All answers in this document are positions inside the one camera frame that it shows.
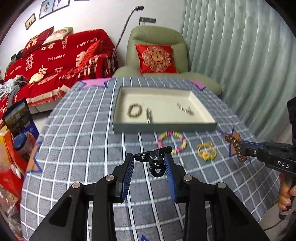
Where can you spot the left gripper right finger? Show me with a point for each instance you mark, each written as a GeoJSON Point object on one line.
{"type": "Point", "coordinates": [174, 176]}

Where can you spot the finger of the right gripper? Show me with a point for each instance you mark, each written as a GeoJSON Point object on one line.
{"type": "Point", "coordinates": [251, 145]}
{"type": "Point", "coordinates": [260, 154]}

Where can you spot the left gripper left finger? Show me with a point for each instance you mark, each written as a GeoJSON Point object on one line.
{"type": "Point", "coordinates": [123, 174]}

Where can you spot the black hair claw clip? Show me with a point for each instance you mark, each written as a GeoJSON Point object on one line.
{"type": "Point", "coordinates": [157, 160]}

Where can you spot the green jewelry tray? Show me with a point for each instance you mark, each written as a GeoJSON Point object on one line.
{"type": "Point", "coordinates": [156, 110]}

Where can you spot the person right hand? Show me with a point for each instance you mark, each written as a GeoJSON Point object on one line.
{"type": "Point", "coordinates": [285, 195]}

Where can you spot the grey checkered tablecloth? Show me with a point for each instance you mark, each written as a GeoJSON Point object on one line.
{"type": "Point", "coordinates": [77, 144]}

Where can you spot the green curtain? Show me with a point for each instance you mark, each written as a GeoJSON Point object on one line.
{"type": "Point", "coordinates": [247, 47]}

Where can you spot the blue lid jar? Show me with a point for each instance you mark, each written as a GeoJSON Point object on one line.
{"type": "Point", "coordinates": [22, 146]}

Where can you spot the red plastic bag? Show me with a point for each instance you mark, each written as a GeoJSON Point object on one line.
{"type": "Point", "coordinates": [12, 183]}

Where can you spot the orange gift box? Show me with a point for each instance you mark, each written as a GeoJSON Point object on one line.
{"type": "Point", "coordinates": [13, 156]}

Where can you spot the red embroidered cushion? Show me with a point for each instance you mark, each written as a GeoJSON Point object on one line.
{"type": "Point", "coordinates": [155, 59]}

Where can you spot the landscape photo box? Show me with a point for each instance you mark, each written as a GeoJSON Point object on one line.
{"type": "Point", "coordinates": [18, 119]}

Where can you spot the red wedding bed cover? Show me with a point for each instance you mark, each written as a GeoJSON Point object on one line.
{"type": "Point", "coordinates": [53, 69]}

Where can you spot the green armchair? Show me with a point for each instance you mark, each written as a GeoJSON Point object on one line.
{"type": "Point", "coordinates": [155, 35]}

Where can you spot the grey clothes pile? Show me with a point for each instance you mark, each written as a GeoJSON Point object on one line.
{"type": "Point", "coordinates": [12, 86]}

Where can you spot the cream printed pillow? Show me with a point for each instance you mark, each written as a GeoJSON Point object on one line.
{"type": "Point", "coordinates": [58, 35]}

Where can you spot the dark red pillow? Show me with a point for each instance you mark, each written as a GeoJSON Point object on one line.
{"type": "Point", "coordinates": [35, 42]}

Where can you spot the black wall socket panel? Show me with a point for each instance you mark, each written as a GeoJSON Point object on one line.
{"type": "Point", "coordinates": [145, 20]}

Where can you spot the small picture frame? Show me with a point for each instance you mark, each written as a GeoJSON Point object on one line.
{"type": "Point", "coordinates": [30, 21]}

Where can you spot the right picture frame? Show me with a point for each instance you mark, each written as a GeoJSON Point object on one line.
{"type": "Point", "coordinates": [60, 4]}

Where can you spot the middle picture frame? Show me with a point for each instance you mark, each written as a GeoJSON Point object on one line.
{"type": "Point", "coordinates": [46, 8]}

